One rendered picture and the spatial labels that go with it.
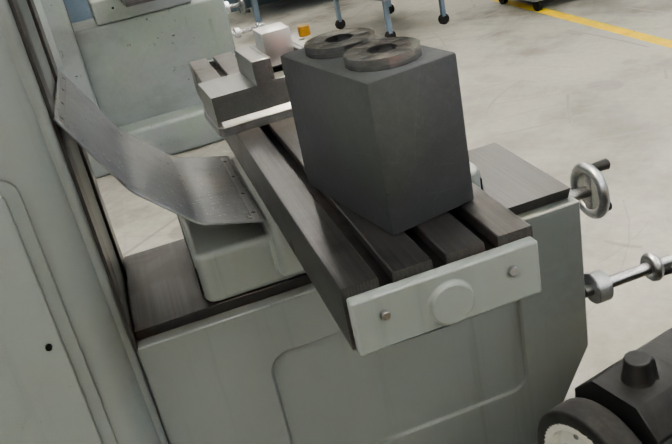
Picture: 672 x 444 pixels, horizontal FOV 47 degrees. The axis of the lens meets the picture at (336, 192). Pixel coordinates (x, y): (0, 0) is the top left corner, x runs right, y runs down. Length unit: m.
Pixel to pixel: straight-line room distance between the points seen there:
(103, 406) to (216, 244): 0.29
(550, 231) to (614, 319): 0.99
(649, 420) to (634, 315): 1.23
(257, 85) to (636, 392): 0.76
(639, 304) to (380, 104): 1.70
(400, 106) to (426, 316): 0.23
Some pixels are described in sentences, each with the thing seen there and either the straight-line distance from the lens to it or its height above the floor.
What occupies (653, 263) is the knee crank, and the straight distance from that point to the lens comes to 1.57.
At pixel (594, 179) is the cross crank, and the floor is 0.70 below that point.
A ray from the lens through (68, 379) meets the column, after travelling 1.20.
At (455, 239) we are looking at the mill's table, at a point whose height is 0.96.
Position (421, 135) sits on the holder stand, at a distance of 0.88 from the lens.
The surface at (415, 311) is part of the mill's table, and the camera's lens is 0.84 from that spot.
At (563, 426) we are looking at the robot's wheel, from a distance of 1.20.
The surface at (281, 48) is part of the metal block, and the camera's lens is 1.38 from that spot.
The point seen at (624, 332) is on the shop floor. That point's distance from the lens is 2.33.
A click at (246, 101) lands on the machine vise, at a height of 1.00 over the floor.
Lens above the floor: 1.39
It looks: 24 degrees down
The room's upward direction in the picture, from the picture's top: 12 degrees counter-clockwise
